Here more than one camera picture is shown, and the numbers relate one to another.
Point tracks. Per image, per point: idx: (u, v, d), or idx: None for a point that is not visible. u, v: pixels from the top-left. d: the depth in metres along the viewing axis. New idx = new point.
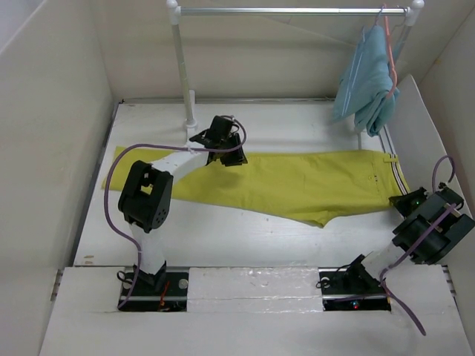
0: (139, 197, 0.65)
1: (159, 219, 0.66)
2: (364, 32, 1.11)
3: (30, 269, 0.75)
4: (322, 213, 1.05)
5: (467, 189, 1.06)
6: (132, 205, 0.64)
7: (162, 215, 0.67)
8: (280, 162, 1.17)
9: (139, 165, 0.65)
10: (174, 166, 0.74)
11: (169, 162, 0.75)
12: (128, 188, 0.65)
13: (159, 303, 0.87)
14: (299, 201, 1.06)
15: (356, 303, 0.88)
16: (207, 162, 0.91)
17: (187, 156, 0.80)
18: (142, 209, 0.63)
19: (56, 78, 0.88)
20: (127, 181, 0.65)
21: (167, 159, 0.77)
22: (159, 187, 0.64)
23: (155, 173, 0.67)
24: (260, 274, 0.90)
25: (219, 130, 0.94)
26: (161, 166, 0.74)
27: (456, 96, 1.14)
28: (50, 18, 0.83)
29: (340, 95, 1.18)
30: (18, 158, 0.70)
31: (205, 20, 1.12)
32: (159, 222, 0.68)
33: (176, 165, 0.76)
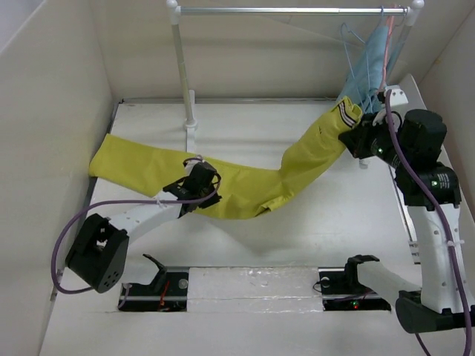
0: (88, 256, 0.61)
1: (108, 280, 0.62)
2: (345, 30, 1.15)
3: (30, 268, 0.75)
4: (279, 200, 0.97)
5: (468, 190, 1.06)
6: (80, 263, 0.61)
7: (112, 277, 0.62)
8: (257, 176, 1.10)
9: (95, 221, 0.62)
10: (134, 224, 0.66)
11: (130, 218, 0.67)
12: (78, 245, 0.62)
13: (159, 303, 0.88)
14: (251, 201, 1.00)
15: (356, 303, 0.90)
16: (180, 213, 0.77)
17: (151, 209, 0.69)
18: (87, 271, 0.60)
19: (57, 78, 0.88)
20: (79, 237, 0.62)
21: (128, 213, 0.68)
22: (109, 248, 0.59)
23: (111, 229, 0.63)
24: (260, 274, 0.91)
25: (197, 181, 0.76)
26: (119, 222, 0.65)
27: (455, 96, 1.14)
28: (50, 18, 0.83)
29: (341, 93, 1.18)
30: (18, 158, 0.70)
31: (205, 20, 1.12)
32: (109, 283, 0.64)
33: (137, 220, 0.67)
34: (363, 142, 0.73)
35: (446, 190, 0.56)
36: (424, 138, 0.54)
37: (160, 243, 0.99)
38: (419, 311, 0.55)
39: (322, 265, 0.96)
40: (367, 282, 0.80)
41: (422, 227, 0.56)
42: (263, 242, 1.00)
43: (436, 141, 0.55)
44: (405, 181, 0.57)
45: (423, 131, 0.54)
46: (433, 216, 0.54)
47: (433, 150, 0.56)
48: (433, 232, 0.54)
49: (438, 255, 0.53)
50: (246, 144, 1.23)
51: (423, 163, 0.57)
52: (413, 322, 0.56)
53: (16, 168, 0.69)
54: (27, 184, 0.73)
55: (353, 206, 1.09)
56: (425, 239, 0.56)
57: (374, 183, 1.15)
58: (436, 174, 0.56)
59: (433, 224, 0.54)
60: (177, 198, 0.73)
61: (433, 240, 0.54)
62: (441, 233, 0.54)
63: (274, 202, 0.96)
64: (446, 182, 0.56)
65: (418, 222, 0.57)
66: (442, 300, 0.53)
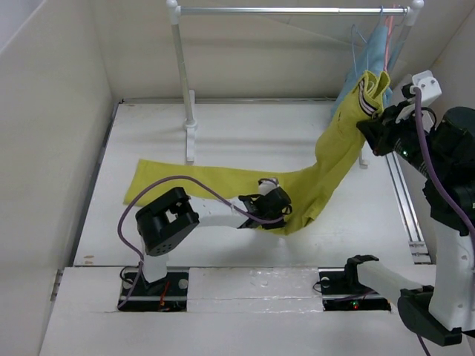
0: (157, 219, 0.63)
1: (160, 250, 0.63)
2: (355, 30, 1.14)
3: (30, 269, 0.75)
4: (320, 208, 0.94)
5: None
6: (147, 222, 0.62)
7: (163, 249, 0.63)
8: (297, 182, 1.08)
9: (178, 194, 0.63)
10: (205, 213, 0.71)
11: (205, 207, 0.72)
12: (154, 204, 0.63)
13: (159, 303, 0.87)
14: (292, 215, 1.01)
15: (356, 303, 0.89)
16: (240, 225, 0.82)
17: (225, 211, 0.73)
18: (149, 232, 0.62)
19: (56, 78, 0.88)
20: (159, 199, 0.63)
21: (206, 201, 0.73)
22: (179, 222, 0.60)
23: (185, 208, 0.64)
24: (260, 274, 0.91)
25: (270, 202, 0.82)
26: (196, 205, 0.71)
27: (456, 96, 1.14)
28: (48, 18, 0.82)
29: (340, 93, 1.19)
30: (18, 159, 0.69)
31: (206, 20, 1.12)
32: (159, 252, 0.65)
33: (210, 212, 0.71)
34: (386, 138, 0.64)
35: None
36: (464, 147, 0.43)
37: None
38: (427, 322, 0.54)
39: (321, 265, 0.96)
40: (367, 282, 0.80)
41: (446, 248, 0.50)
42: (292, 252, 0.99)
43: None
44: (439, 196, 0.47)
45: (467, 139, 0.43)
46: (464, 242, 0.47)
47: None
48: (460, 257, 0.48)
49: (461, 280, 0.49)
50: (246, 144, 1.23)
51: (463, 179, 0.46)
52: (417, 325, 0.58)
53: (15, 169, 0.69)
54: (26, 185, 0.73)
55: (353, 206, 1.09)
56: (448, 261, 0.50)
57: (374, 184, 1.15)
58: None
59: (462, 251, 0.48)
60: (246, 211, 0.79)
61: (458, 265, 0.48)
62: (469, 259, 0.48)
63: (314, 209, 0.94)
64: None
65: (444, 244, 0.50)
66: (455, 321, 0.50)
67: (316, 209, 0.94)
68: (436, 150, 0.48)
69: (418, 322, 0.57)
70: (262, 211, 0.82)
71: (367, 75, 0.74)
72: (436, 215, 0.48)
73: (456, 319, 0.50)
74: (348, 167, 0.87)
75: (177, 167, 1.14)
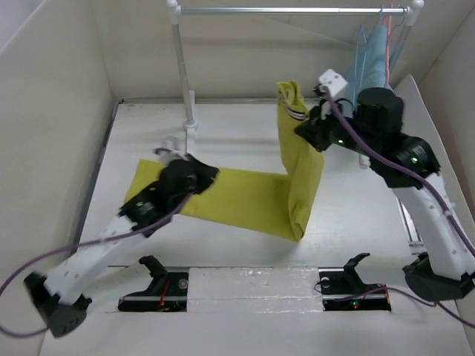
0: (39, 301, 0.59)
1: (67, 326, 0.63)
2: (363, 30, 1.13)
3: (30, 269, 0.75)
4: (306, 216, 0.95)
5: (468, 190, 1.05)
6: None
7: (72, 322, 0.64)
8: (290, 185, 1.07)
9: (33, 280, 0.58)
10: (70, 282, 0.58)
11: (67, 274, 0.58)
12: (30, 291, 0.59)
13: (159, 303, 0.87)
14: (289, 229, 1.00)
15: (356, 303, 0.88)
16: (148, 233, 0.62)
17: (123, 230, 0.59)
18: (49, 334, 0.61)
19: (57, 78, 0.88)
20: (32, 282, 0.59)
21: (65, 264, 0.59)
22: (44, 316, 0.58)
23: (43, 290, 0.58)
24: (260, 273, 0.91)
25: (167, 188, 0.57)
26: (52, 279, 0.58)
27: (455, 96, 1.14)
28: (49, 18, 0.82)
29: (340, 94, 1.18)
30: (18, 158, 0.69)
31: (205, 21, 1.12)
32: (74, 324, 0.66)
33: (76, 275, 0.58)
34: (320, 136, 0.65)
35: (426, 161, 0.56)
36: (386, 120, 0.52)
37: (160, 243, 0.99)
38: (439, 283, 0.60)
39: (322, 265, 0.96)
40: (367, 279, 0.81)
41: (415, 205, 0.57)
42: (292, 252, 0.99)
43: (398, 115, 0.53)
44: (387, 166, 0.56)
45: (384, 113, 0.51)
46: (424, 193, 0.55)
47: (397, 126, 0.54)
48: (430, 208, 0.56)
49: (441, 228, 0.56)
50: (247, 144, 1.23)
51: (392, 145, 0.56)
52: (434, 291, 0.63)
53: (16, 168, 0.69)
54: (27, 184, 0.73)
55: (353, 206, 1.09)
56: (424, 216, 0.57)
57: (374, 183, 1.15)
58: (410, 146, 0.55)
59: (427, 200, 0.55)
60: (130, 229, 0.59)
61: (431, 216, 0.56)
62: (436, 207, 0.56)
63: (297, 216, 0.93)
64: (419, 151, 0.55)
65: (411, 202, 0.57)
66: (457, 265, 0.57)
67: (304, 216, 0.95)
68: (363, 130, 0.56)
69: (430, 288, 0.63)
70: (163, 202, 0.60)
71: (291, 85, 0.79)
72: (392, 183, 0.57)
73: (456, 264, 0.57)
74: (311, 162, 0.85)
75: None
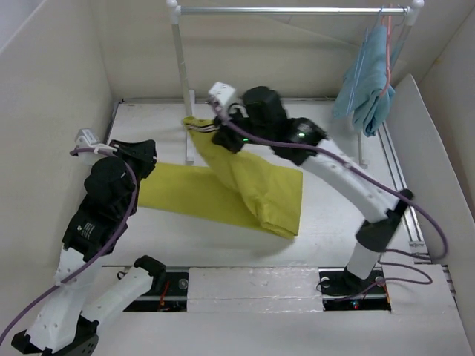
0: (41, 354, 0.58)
1: (85, 351, 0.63)
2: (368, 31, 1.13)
3: (30, 270, 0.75)
4: (281, 213, 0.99)
5: (467, 190, 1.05)
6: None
7: (87, 348, 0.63)
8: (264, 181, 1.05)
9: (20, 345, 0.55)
10: (53, 331, 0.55)
11: (46, 327, 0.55)
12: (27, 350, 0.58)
13: (159, 303, 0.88)
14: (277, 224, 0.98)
15: (356, 303, 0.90)
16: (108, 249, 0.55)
17: (79, 263, 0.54)
18: None
19: (57, 78, 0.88)
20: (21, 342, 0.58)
21: (41, 317, 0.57)
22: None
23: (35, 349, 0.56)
24: (260, 273, 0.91)
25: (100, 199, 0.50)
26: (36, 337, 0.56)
27: (455, 96, 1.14)
28: (48, 18, 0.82)
29: (340, 94, 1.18)
30: (18, 158, 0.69)
31: (206, 21, 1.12)
32: (92, 347, 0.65)
33: (56, 325, 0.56)
34: (231, 142, 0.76)
35: (311, 133, 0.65)
36: (266, 111, 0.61)
37: (160, 243, 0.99)
38: (381, 231, 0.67)
39: (322, 264, 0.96)
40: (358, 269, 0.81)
41: (323, 170, 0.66)
42: (292, 251, 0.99)
43: (276, 105, 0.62)
44: (285, 148, 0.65)
45: (263, 106, 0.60)
46: (322, 158, 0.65)
47: (281, 114, 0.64)
48: (332, 168, 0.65)
49: (348, 179, 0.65)
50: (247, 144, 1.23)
51: (283, 130, 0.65)
52: (381, 243, 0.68)
53: (16, 168, 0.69)
54: (27, 184, 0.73)
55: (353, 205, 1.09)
56: (332, 177, 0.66)
57: None
58: (297, 127, 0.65)
59: (326, 163, 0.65)
60: (84, 259, 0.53)
61: (338, 173, 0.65)
62: (336, 165, 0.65)
63: (263, 213, 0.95)
64: (307, 130, 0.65)
65: (319, 170, 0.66)
66: (380, 205, 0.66)
67: (277, 213, 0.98)
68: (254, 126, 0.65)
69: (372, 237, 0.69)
70: (109, 215, 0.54)
71: (188, 119, 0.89)
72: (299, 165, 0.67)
73: (378, 205, 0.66)
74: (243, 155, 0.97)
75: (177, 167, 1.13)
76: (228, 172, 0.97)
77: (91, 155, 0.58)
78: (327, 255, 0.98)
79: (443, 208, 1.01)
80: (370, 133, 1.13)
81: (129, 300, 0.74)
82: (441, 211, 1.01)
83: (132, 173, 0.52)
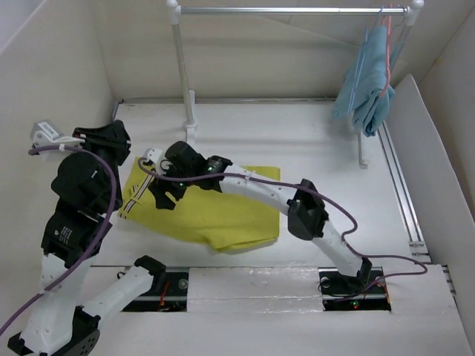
0: None
1: (86, 347, 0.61)
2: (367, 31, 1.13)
3: (30, 270, 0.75)
4: (240, 233, 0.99)
5: (467, 190, 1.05)
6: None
7: (88, 343, 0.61)
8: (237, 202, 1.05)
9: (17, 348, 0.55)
10: (45, 339, 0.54)
11: (38, 334, 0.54)
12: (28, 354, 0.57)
13: (159, 303, 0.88)
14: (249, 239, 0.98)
15: (356, 303, 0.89)
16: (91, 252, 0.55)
17: (61, 270, 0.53)
18: None
19: (56, 78, 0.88)
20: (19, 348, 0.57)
21: (33, 322, 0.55)
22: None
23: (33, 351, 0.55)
24: (260, 273, 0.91)
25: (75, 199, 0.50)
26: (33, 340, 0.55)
27: (455, 96, 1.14)
28: (48, 18, 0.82)
29: (340, 94, 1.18)
30: (18, 158, 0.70)
31: (205, 21, 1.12)
32: (94, 341, 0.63)
33: (47, 330, 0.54)
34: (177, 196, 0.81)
35: (221, 167, 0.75)
36: (185, 159, 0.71)
37: (160, 243, 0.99)
38: (298, 220, 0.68)
39: (322, 264, 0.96)
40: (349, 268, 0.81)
41: (234, 188, 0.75)
42: (292, 251, 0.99)
43: (189, 153, 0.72)
44: (203, 182, 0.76)
45: (180, 156, 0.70)
46: (229, 179, 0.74)
47: (195, 156, 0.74)
48: (237, 184, 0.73)
49: (252, 187, 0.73)
50: (247, 144, 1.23)
51: (200, 170, 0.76)
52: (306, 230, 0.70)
53: (16, 168, 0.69)
54: (27, 183, 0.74)
55: (352, 205, 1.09)
56: (240, 190, 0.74)
57: (373, 184, 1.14)
58: (208, 162, 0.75)
59: (234, 182, 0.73)
60: (66, 266, 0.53)
61: (244, 187, 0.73)
62: (240, 179, 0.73)
63: (214, 240, 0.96)
64: (217, 163, 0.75)
65: (231, 188, 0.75)
66: (286, 196, 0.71)
67: (233, 235, 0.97)
68: (179, 173, 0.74)
69: (296, 229, 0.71)
70: (89, 216, 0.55)
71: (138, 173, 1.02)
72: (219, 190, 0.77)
73: (283, 197, 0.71)
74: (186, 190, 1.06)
75: None
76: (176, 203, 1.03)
77: (54, 151, 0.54)
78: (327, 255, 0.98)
79: (443, 208, 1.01)
80: (370, 133, 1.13)
81: (130, 298, 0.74)
82: (441, 212, 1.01)
83: (106, 167, 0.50)
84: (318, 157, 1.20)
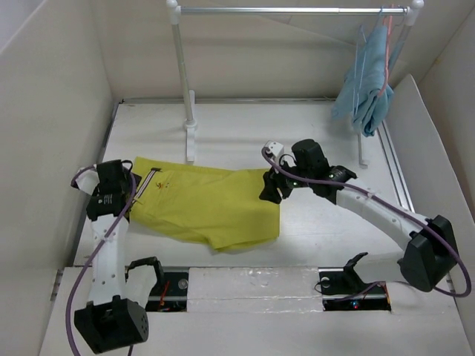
0: (107, 334, 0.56)
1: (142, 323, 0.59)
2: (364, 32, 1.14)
3: (30, 270, 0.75)
4: (240, 234, 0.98)
5: (467, 190, 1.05)
6: (113, 343, 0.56)
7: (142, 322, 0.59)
8: (242, 198, 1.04)
9: (86, 314, 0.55)
10: (115, 281, 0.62)
11: (105, 282, 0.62)
12: (92, 339, 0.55)
13: (159, 303, 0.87)
14: (249, 239, 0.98)
15: (356, 303, 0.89)
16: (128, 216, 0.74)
17: (111, 219, 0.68)
18: (124, 340, 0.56)
19: (56, 78, 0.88)
20: (84, 336, 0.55)
21: (96, 278, 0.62)
22: (120, 317, 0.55)
23: (105, 305, 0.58)
24: (260, 274, 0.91)
25: (111, 179, 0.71)
26: (102, 295, 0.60)
27: (456, 96, 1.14)
28: (48, 18, 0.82)
29: (341, 93, 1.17)
30: (18, 158, 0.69)
31: (205, 21, 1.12)
32: (147, 325, 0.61)
33: (113, 274, 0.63)
34: (280, 187, 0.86)
35: (344, 176, 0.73)
36: (309, 159, 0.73)
37: (161, 244, 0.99)
38: (417, 262, 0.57)
39: (322, 265, 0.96)
40: (367, 274, 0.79)
41: (351, 202, 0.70)
42: (292, 251, 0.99)
43: (317, 153, 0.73)
44: (319, 188, 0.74)
45: (306, 153, 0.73)
46: (347, 190, 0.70)
47: (322, 159, 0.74)
48: (355, 197, 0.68)
49: (373, 206, 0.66)
50: (247, 144, 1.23)
51: (322, 173, 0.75)
52: (426, 277, 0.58)
53: (16, 168, 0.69)
54: (27, 184, 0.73)
55: None
56: (369, 213, 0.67)
57: (373, 183, 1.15)
58: (332, 170, 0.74)
59: (352, 193, 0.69)
60: (114, 216, 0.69)
61: (359, 202, 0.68)
62: (360, 194, 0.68)
63: (213, 240, 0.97)
64: (341, 173, 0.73)
65: (349, 203, 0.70)
66: (404, 228, 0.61)
67: (231, 235, 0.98)
68: (302, 169, 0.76)
69: (410, 270, 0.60)
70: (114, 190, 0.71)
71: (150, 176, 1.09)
72: (335, 200, 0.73)
73: (403, 227, 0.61)
74: (200, 187, 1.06)
75: (174, 167, 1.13)
76: (182, 199, 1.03)
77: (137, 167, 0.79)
78: (327, 256, 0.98)
79: (444, 208, 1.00)
80: (369, 133, 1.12)
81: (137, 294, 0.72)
82: (441, 212, 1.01)
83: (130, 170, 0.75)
84: None
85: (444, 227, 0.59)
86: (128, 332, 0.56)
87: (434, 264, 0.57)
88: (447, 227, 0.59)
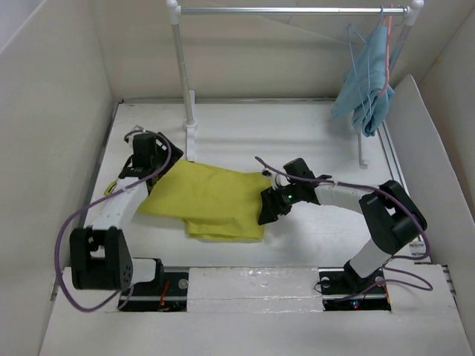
0: (94, 268, 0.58)
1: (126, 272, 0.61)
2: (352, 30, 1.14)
3: (30, 270, 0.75)
4: (228, 225, 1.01)
5: (468, 190, 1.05)
6: (94, 281, 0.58)
7: (126, 271, 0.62)
8: (233, 191, 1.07)
9: (79, 234, 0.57)
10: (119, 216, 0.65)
11: (110, 216, 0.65)
12: (78, 265, 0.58)
13: (159, 303, 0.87)
14: (238, 231, 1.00)
15: (356, 303, 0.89)
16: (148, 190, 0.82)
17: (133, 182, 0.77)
18: (103, 280, 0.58)
19: (56, 78, 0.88)
20: (73, 259, 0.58)
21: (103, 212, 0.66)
22: (111, 248, 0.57)
23: (100, 233, 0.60)
24: (260, 274, 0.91)
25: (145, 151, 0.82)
26: (104, 223, 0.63)
27: (455, 96, 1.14)
28: (48, 18, 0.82)
29: (341, 93, 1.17)
30: (18, 158, 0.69)
31: (205, 21, 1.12)
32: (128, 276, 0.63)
33: (119, 213, 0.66)
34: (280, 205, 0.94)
35: None
36: (295, 171, 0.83)
37: (161, 243, 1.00)
38: (373, 219, 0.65)
39: (322, 265, 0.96)
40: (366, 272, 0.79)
41: (328, 193, 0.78)
42: (292, 251, 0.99)
43: (303, 165, 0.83)
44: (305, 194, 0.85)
45: (292, 167, 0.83)
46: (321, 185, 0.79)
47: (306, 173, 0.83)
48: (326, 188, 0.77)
49: (339, 190, 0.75)
50: (246, 144, 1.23)
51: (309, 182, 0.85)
52: (384, 232, 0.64)
53: (16, 168, 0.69)
54: (27, 184, 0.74)
55: None
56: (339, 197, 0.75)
57: (374, 183, 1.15)
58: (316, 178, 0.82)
59: (324, 185, 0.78)
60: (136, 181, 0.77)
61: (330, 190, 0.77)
62: (329, 185, 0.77)
63: (197, 233, 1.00)
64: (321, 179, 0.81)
65: (326, 196, 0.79)
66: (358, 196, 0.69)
67: (219, 228, 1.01)
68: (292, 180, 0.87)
69: (378, 230, 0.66)
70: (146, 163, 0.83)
71: None
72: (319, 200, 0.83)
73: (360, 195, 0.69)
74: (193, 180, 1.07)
75: None
76: (173, 190, 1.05)
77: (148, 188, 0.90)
78: (327, 255, 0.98)
79: (444, 208, 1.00)
80: (369, 133, 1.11)
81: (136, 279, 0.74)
82: (441, 211, 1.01)
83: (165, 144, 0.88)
84: (316, 157, 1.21)
85: (394, 188, 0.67)
86: (114, 271, 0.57)
87: (390, 219, 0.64)
88: (398, 190, 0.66)
